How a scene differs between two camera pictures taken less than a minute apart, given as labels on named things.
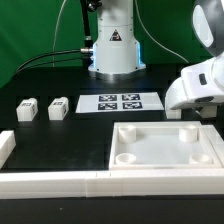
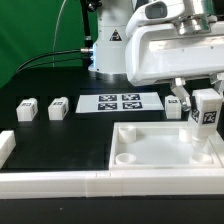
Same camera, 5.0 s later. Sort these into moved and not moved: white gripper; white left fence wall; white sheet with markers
Moved: white gripper
Not moved: white left fence wall; white sheet with markers
